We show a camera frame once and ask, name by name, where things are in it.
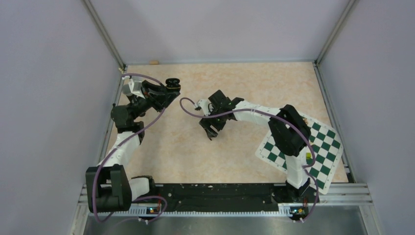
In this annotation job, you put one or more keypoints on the small wooden piece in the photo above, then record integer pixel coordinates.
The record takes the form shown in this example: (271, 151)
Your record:
(153, 62)

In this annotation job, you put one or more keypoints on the green white chessboard mat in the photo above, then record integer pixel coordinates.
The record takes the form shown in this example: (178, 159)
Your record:
(327, 146)

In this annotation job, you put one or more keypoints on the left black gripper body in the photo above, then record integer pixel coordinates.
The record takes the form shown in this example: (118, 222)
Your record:
(154, 102)

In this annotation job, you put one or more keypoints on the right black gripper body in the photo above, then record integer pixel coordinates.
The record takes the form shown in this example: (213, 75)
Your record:
(217, 122)

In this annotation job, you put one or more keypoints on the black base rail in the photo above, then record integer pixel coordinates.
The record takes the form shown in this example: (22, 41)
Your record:
(230, 197)

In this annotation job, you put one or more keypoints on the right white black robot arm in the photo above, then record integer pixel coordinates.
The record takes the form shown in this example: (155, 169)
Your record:
(289, 130)

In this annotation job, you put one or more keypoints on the black earbud charging case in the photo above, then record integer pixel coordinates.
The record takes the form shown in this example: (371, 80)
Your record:
(173, 85)

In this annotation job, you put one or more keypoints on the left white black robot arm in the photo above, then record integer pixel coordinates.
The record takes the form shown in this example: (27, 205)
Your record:
(108, 187)

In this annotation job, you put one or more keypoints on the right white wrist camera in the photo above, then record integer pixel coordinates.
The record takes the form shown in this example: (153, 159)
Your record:
(204, 106)

